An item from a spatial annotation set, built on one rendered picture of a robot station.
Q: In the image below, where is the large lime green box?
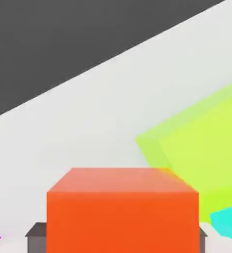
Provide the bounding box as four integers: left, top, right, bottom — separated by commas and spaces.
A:
135, 78, 232, 226

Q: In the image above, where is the small cyan cube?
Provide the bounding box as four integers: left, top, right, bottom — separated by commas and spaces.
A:
209, 203, 232, 244

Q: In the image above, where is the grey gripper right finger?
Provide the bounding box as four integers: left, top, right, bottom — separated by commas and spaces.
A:
198, 221, 232, 253

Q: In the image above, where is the small orange cube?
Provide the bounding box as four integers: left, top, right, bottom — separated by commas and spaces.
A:
46, 167, 200, 253

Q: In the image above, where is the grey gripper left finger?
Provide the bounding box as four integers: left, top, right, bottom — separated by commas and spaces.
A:
0, 222, 47, 253

